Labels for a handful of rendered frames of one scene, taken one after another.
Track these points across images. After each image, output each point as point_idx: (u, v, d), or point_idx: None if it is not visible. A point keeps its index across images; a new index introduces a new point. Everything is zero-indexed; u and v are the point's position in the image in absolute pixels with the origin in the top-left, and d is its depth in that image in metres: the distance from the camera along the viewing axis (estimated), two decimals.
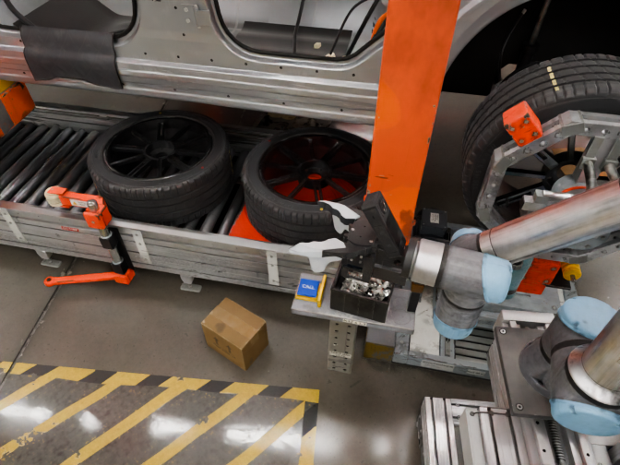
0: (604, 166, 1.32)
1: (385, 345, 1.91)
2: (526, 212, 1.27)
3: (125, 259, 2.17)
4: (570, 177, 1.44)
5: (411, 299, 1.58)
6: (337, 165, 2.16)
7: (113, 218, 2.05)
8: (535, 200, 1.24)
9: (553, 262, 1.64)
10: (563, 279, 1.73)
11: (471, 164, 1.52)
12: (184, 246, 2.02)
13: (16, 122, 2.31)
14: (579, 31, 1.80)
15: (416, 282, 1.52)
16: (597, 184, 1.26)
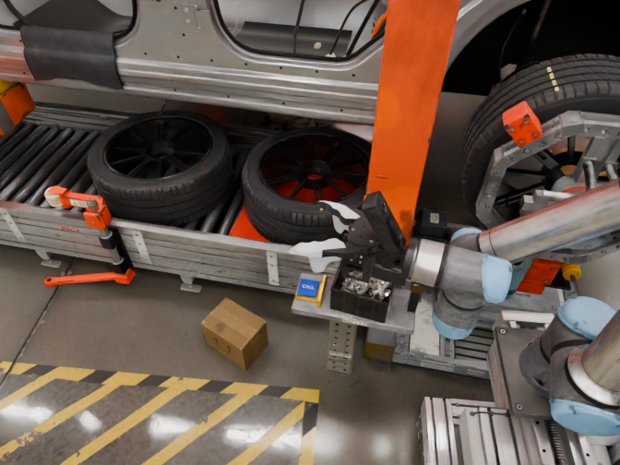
0: (604, 166, 1.32)
1: (385, 345, 1.91)
2: (526, 212, 1.27)
3: (125, 259, 2.17)
4: (570, 177, 1.44)
5: (411, 300, 1.58)
6: (337, 165, 2.16)
7: (113, 218, 2.05)
8: (535, 200, 1.24)
9: (553, 262, 1.64)
10: (563, 279, 1.73)
11: (471, 164, 1.52)
12: (184, 246, 2.02)
13: (16, 122, 2.31)
14: (579, 31, 1.80)
15: (416, 282, 1.52)
16: (596, 184, 1.26)
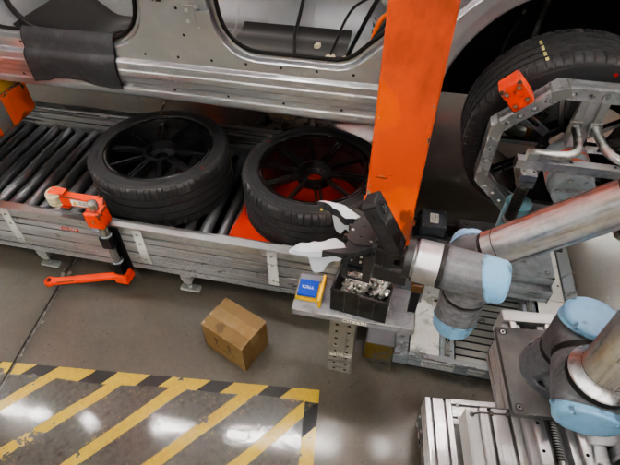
0: (590, 128, 1.45)
1: (385, 345, 1.91)
2: (518, 170, 1.40)
3: (125, 259, 2.17)
4: (561, 141, 1.57)
5: (411, 300, 1.58)
6: (337, 165, 2.16)
7: (113, 218, 2.05)
8: (527, 158, 1.37)
9: None
10: None
11: (470, 132, 1.65)
12: (184, 246, 2.02)
13: (16, 122, 2.31)
14: None
15: (416, 282, 1.52)
16: (583, 143, 1.39)
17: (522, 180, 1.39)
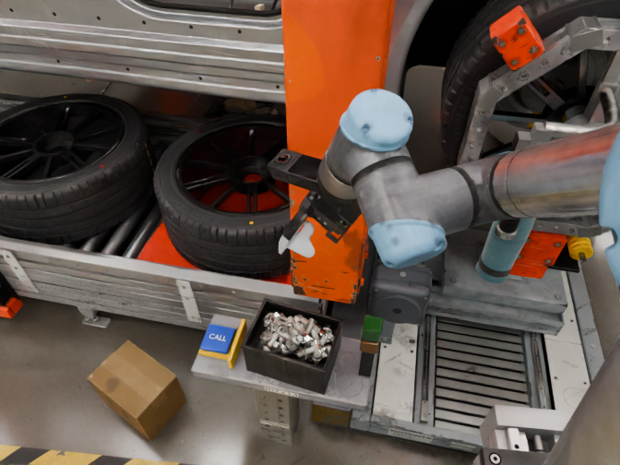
0: None
1: (338, 409, 1.40)
2: None
3: (5, 286, 1.65)
4: (581, 117, 1.08)
5: (363, 361, 1.07)
6: None
7: None
8: (534, 137, 0.88)
9: (556, 236, 1.28)
10: (569, 258, 1.37)
11: (451, 105, 1.16)
12: (71, 271, 1.50)
13: None
14: None
15: (366, 339, 1.00)
16: None
17: None
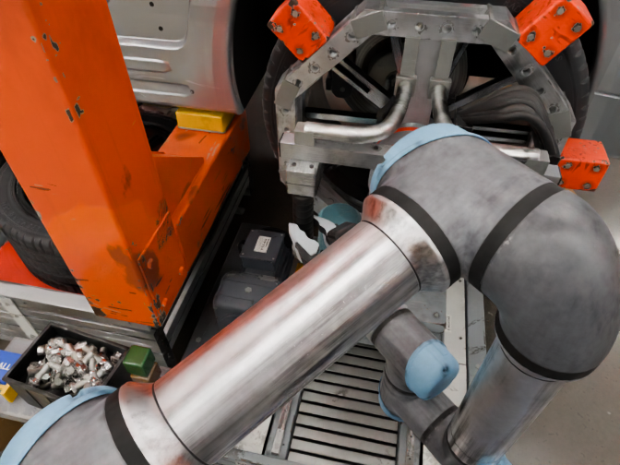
0: (431, 89, 0.81)
1: None
2: (289, 161, 0.76)
3: None
4: None
5: None
6: None
7: None
8: (294, 139, 0.73)
9: None
10: None
11: (267, 102, 1.01)
12: None
13: None
14: None
15: None
16: (404, 113, 0.75)
17: (292, 182, 0.75)
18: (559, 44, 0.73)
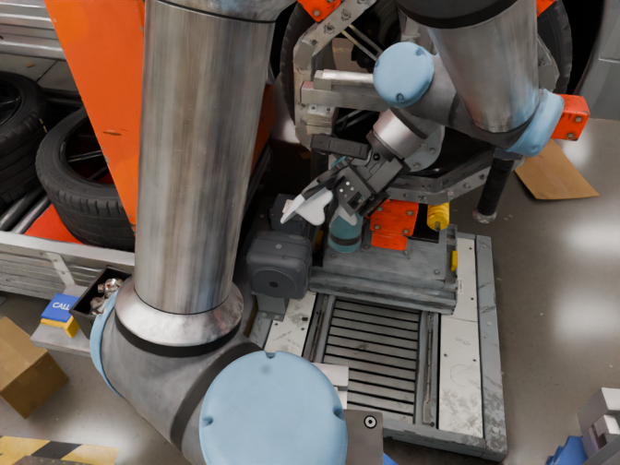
0: (432, 46, 0.92)
1: None
2: (308, 106, 0.87)
3: None
4: None
5: None
6: None
7: None
8: (314, 85, 0.84)
9: (408, 204, 1.24)
10: (431, 229, 1.33)
11: (284, 65, 1.13)
12: None
13: None
14: None
15: None
16: None
17: (311, 124, 0.86)
18: (543, 3, 0.84)
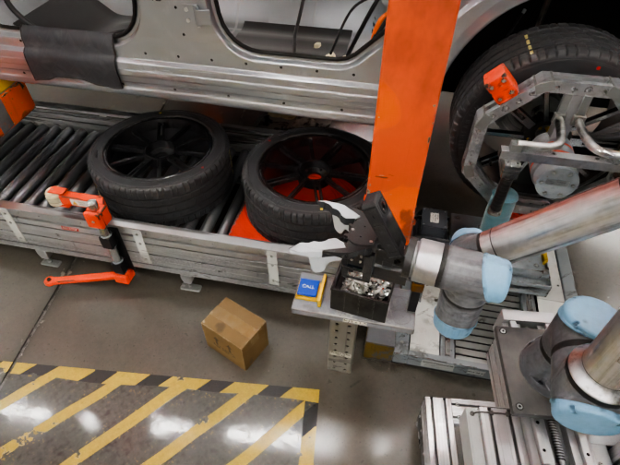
0: (574, 121, 1.48)
1: (385, 345, 1.91)
2: (503, 160, 1.42)
3: (125, 259, 2.17)
4: (545, 134, 1.59)
5: (411, 299, 1.58)
6: (337, 165, 2.16)
7: (113, 218, 2.05)
8: (511, 149, 1.39)
9: None
10: None
11: (458, 125, 1.68)
12: (184, 245, 2.02)
13: (16, 122, 2.31)
14: None
15: (416, 282, 1.52)
16: (566, 135, 1.42)
17: (506, 172, 1.42)
18: None
